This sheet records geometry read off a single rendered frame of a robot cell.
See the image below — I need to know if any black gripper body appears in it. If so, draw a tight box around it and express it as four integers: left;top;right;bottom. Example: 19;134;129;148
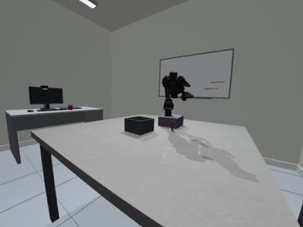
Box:
173;76;188;101

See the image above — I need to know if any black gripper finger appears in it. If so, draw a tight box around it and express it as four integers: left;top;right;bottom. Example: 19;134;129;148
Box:
178;78;191;87
184;92;194;100

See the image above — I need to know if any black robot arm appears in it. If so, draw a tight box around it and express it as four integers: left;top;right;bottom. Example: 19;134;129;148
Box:
162;72;179;116

